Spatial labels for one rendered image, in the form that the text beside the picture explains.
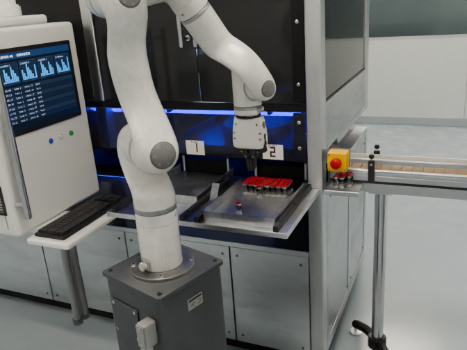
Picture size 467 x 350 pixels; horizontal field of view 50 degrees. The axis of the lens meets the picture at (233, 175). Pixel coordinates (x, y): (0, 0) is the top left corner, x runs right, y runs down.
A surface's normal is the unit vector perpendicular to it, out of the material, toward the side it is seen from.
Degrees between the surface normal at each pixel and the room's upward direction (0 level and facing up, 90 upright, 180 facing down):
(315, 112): 90
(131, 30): 127
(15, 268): 90
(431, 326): 0
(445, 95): 90
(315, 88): 90
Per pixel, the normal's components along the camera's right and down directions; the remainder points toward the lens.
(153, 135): 0.37, -0.17
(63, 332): -0.07, -0.94
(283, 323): -0.40, 0.33
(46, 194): 0.92, 0.07
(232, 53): -0.08, -0.28
